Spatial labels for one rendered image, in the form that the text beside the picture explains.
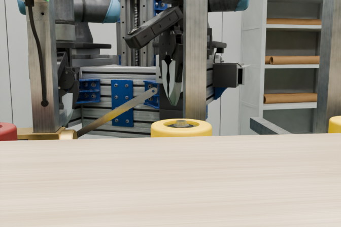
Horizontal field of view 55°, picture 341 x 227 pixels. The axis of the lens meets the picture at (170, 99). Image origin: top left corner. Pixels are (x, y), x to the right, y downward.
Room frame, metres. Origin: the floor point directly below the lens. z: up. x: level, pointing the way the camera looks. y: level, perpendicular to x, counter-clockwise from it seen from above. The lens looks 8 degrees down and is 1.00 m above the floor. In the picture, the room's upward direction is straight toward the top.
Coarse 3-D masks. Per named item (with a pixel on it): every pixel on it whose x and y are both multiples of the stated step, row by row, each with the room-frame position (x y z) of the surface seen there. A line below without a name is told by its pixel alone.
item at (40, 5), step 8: (24, 0) 0.50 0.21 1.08; (32, 0) 0.49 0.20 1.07; (40, 0) 0.50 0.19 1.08; (32, 8) 0.52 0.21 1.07; (40, 8) 0.52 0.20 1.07; (48, 8) 0.53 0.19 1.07; (32, 16) 0.49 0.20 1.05; (40, 16) 0.52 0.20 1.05; (48, 16) 0.53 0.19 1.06; (32, 24) 0.49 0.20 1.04; (32, 32) 0.50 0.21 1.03; (40, 48) 0.51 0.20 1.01; (40, 56) 0.51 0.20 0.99; (40, 64) 0.52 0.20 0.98
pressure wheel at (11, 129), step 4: (0, 124) 0.42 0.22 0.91; (4, 124) 0.42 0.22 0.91; (8, 124) 0.42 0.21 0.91; (12, 124) 0.42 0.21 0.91; (0, 128) 0.40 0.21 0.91; (4, 128) 0.40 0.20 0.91; (8, 128) 0.40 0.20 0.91; (12, 128) 0.40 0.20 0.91; (16, 128) 0.41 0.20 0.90; (0, 132) 0.38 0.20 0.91; (4, 132) 0.38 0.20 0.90; (8, 132) 0.39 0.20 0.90; (12, 132) 0.40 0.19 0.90; (16, 132) 0.41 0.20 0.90; (0, 136) 0.38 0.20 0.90; (4, 136) 0.38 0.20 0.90; (8, 136) 0.39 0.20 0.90; (12, 136) 0.40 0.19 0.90; (16, 136) 0.41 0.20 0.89; (0, 140) 0.38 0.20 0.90; (4, 140) 0.38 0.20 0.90; (8, 140) 0.39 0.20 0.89; (12, 140) 0.40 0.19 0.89; (16, 140) 0.41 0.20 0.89
